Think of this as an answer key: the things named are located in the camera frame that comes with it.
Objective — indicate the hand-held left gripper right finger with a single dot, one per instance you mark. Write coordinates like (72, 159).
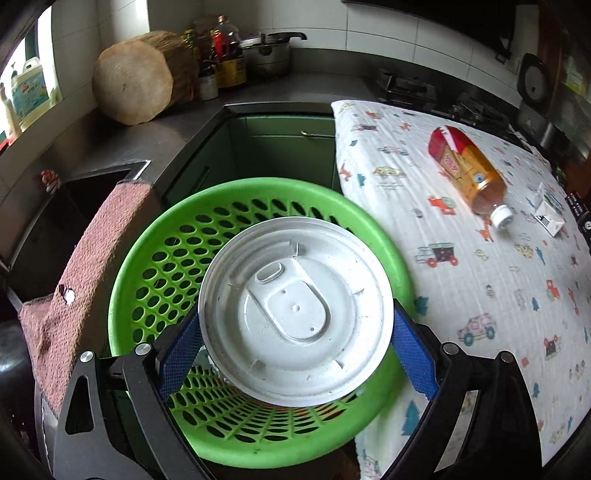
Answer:
(415, 355)

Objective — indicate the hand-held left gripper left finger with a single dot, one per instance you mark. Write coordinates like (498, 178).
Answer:
(180, 355)

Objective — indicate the green plastic basket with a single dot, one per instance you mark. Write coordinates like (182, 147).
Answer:
(152, 240)

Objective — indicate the white plastic lid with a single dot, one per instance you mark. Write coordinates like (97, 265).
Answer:
(295, 314)

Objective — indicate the printed tablecloth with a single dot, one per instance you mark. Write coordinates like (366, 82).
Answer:
(461, 286)

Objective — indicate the pink towel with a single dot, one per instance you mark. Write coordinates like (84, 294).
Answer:
(83, 277)

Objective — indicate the kitchen sink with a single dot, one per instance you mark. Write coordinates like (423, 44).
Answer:
(55, 217)

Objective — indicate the tea bottle with red label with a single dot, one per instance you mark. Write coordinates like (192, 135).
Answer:
(466, 170)

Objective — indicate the small white black carton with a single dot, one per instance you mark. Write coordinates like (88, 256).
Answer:
(549, 214)

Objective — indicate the black printed object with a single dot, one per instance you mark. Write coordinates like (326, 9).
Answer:
(579, 217)

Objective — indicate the small red toy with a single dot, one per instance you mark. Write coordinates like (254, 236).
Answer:
(51, 181)

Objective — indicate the black gas stove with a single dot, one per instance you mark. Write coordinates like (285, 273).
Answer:
(415, 92)

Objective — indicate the small white jar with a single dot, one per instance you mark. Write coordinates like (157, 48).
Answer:
(208, 86)

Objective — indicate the round wooden chopping block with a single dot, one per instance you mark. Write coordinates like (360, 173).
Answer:
(134, 78)

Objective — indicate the black rice cooker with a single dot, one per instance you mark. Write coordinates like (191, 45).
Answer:
(535, 87)

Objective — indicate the large cooking oil bottle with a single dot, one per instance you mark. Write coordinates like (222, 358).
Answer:
(230, 60)

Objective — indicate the detergent bottle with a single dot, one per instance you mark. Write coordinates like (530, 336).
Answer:
(30, 94)

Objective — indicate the yellow capped sauce bottle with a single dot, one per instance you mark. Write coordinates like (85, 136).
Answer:
(191, 44)

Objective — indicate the steel cooking pot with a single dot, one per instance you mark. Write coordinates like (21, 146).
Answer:
(268, 55)

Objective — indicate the wall socket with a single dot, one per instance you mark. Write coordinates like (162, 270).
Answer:
(501, 59)

